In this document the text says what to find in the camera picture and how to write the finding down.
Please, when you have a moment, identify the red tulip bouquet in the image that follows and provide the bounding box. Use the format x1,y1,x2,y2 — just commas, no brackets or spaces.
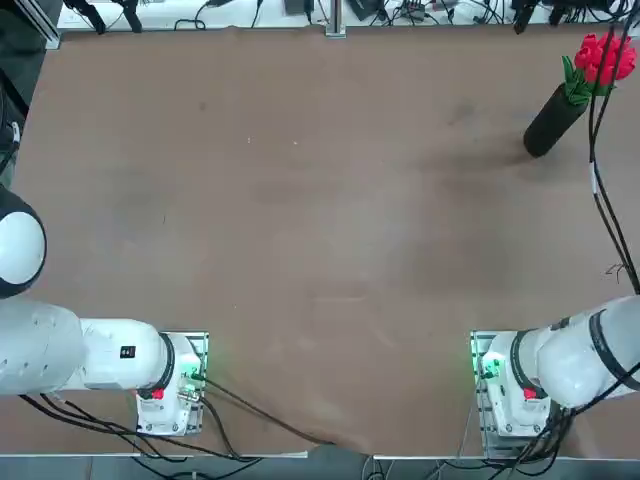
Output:
560,30,639,109

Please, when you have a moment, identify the black ribbed vase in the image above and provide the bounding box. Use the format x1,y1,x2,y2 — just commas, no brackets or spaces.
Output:
522,82,589,159

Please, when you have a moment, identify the large finned black adapter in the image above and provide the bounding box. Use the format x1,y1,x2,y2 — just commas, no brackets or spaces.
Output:
348,0,387,22

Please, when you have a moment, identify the aluminium corner rail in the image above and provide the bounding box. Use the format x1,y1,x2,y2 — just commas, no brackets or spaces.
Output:
14,0,62,51

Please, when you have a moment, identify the small black cable hub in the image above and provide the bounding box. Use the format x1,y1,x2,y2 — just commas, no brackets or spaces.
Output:
399,0,431,21

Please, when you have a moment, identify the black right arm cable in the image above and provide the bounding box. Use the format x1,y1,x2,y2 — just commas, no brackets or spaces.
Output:
585,0,640,295

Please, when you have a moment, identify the aluminium profile post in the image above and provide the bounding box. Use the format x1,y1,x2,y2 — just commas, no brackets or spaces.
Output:
324,0,349,39

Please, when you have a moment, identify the black left base cable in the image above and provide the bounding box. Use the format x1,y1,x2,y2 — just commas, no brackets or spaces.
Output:
197,374,337,447

